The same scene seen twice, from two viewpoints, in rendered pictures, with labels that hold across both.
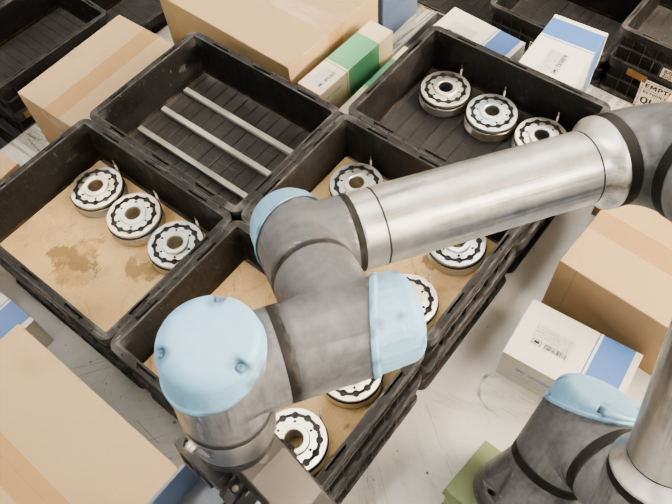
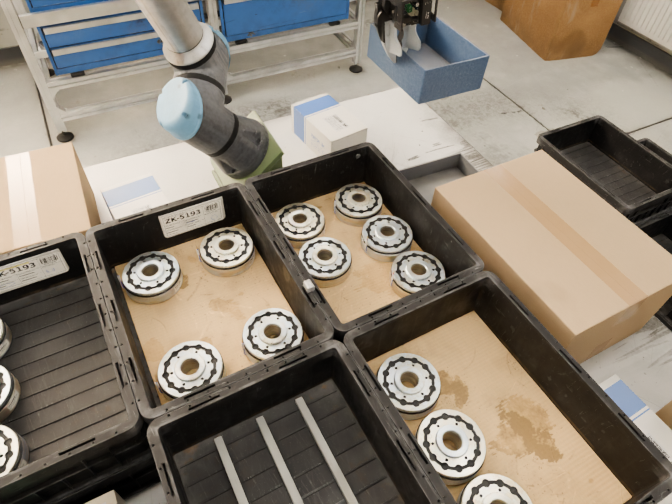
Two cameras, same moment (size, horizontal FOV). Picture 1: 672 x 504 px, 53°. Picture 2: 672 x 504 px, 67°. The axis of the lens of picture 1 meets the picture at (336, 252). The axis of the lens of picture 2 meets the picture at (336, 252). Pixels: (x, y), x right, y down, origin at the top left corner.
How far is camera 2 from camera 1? 1.15 m
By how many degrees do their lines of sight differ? 72
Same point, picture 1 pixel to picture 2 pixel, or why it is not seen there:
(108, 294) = (487, 374)
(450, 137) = (41, 403)
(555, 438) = (215, 101)
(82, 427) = (509, 236)
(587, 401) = (188, 85)
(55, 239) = (552, 473)
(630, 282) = (64, 197)
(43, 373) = (544, 283)
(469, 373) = not seen: hidden behind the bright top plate
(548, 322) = not seen: hidden behind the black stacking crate
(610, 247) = (46, 221)
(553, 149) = not seen: outside the picture
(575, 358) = (141, 203)
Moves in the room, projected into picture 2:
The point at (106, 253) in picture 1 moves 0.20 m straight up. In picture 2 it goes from (488, 424) to (530, 363)
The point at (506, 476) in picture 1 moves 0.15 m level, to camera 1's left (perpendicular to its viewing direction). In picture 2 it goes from (246, 135) to (307, 150)
